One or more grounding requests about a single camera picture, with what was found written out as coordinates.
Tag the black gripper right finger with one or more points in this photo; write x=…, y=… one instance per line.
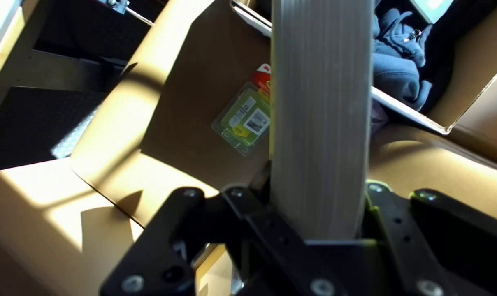
x=439, y=248

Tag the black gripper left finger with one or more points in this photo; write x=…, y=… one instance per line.
x=242, y=241

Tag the yellow book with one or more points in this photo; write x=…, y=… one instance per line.
x=319, y=121

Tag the blue clothing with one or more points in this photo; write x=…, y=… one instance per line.
x=401, y=60

